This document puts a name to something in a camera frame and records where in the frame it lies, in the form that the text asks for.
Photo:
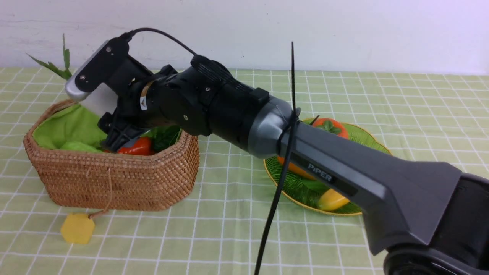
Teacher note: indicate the orange yellow mango toy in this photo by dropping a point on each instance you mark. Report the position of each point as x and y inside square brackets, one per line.
[295, 169]

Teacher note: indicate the woven wicker basket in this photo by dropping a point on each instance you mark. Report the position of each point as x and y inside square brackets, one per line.
[111, 181]

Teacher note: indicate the white radish toy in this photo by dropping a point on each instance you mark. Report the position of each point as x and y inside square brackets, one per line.
[100, 101]

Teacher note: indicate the green bitter gourd toy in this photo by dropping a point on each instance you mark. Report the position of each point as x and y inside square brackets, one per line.
[78, 146]

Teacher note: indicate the yellow foam hexagon block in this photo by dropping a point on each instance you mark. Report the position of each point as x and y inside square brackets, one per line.
[77, 228]

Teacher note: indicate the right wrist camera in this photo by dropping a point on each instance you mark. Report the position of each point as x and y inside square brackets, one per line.
[98, 69]

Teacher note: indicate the green leaf-shaped glass plate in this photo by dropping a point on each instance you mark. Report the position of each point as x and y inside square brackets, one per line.
[306, 192]

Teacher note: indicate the red carrot toy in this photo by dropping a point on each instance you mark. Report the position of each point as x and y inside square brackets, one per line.
[155, 141]

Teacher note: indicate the green fabric basket liner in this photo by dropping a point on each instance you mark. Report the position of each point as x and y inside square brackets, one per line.
[74, 123]

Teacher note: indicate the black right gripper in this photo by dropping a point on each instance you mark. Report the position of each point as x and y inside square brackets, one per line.
[148, 100]

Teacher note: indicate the yellow banana toy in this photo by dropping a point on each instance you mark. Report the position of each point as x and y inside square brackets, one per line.
[331, 201]

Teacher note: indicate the orange persimmon toy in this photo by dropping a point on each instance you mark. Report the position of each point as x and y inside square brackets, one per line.
[331, 126]

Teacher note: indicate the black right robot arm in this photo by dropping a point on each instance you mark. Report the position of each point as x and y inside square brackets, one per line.
[430, 217]

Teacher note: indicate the green checkered tablecloth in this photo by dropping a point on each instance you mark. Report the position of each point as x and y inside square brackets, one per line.
[217, 229]

